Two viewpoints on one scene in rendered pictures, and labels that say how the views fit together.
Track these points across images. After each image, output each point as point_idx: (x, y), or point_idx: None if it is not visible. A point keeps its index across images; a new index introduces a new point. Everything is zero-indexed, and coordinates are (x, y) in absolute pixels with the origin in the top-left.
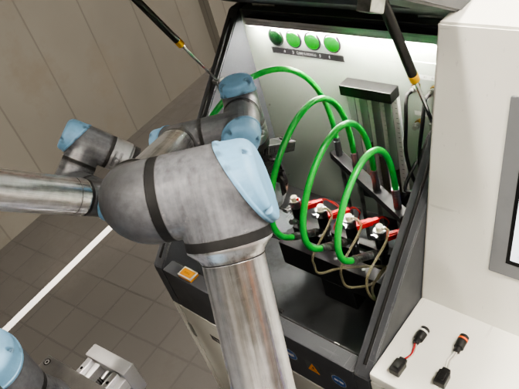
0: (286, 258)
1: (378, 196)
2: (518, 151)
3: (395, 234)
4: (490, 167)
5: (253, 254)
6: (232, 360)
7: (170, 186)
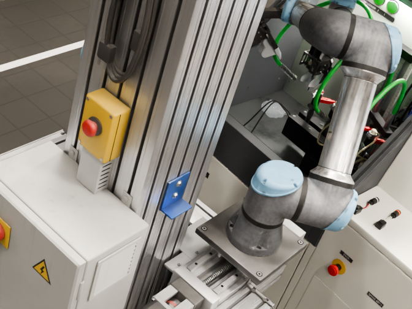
0: (284, 130)
1: (374, 115)
2: None
3: (379, 140)
4: None
5: (376, 82)
6: (340, 126)
7: (362, 30)
